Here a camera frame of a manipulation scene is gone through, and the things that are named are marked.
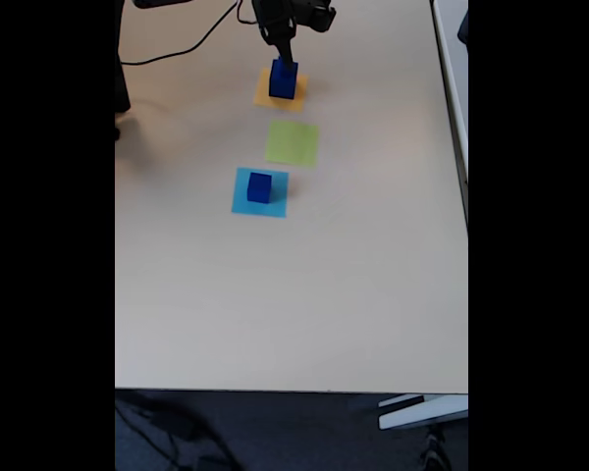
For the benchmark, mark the medium blue cube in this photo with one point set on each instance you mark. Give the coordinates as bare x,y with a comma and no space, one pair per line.
259,189

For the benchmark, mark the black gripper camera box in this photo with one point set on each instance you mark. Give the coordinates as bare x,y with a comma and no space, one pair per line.
319,17

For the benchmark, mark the dark blue object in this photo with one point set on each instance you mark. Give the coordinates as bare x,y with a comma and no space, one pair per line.
465,29

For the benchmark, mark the large blue cube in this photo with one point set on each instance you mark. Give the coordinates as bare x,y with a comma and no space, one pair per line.
281,87

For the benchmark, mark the small blue cube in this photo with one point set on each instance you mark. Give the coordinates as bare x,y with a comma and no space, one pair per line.
283,70

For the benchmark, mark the green paper square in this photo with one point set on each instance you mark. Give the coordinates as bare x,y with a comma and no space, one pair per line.
292,143

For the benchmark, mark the light blue paper square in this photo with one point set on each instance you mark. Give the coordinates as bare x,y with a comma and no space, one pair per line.
240,206

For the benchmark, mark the white table foot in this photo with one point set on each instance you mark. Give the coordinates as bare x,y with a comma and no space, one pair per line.
422,413

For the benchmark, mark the orange paper square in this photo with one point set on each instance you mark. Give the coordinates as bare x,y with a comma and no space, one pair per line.
262,97

